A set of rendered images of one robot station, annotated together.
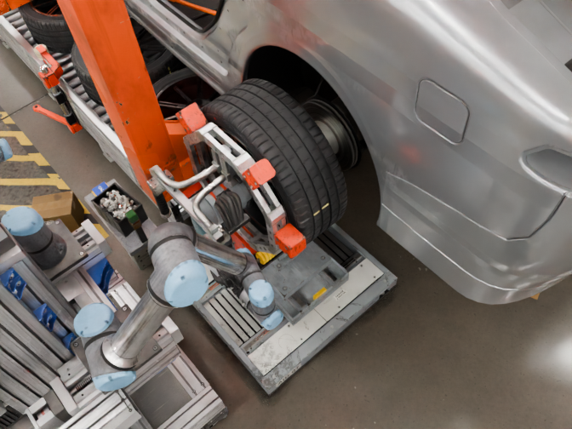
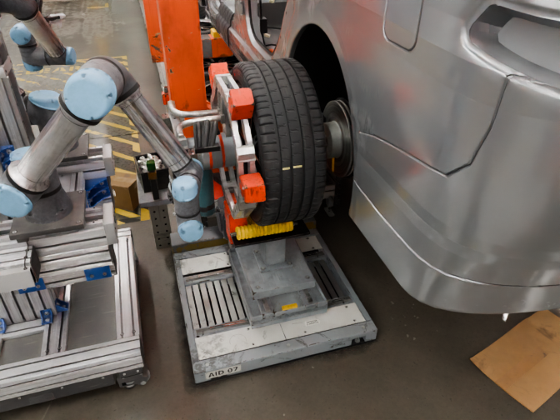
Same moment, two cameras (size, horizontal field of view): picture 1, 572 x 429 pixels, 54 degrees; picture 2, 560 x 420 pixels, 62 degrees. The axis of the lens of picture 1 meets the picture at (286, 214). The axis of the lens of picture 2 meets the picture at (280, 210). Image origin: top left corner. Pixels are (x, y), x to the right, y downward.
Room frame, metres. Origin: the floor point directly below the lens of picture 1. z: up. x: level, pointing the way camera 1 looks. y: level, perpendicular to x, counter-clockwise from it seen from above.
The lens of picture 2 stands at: (-0.22, -0.54, 1.72)
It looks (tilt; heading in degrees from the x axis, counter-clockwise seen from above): 35 degrees down; 18
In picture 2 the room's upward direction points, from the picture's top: straight up
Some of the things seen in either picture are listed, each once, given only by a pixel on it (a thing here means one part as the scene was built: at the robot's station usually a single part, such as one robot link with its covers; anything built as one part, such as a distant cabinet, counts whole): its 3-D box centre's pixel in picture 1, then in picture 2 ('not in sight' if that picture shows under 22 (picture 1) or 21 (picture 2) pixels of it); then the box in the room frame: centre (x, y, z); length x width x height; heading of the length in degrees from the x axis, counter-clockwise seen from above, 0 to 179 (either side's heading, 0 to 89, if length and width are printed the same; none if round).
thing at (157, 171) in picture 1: (184, 163); (193, 100); (1.35, 0.34, 1.03); 0.19 x 0.18 x 0.11; 125
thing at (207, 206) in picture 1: (220, 201); (214, 151); (1.30, 0.24, 0.85); 0.21 x 0.14 x 0.14; 125
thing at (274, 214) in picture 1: (235, 191); (232, 148); (1.34, 0.18, 0.85); 0.54 x 0.07 x 0.54; 35
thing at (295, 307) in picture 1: (287, 265); (274, 278); (1.40, 0.02, 0.13); 0.50 x 0.36 x 0.10; 35
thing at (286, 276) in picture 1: (279, 239); (272, 243); (1.43, 0.04, 0.32); 0.40 x 0.30 x 0.28; 35
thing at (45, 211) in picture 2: not in sight; (45, 198); (0.77, 0.61, 0.87); 0.15 x 0.15 x 0.10
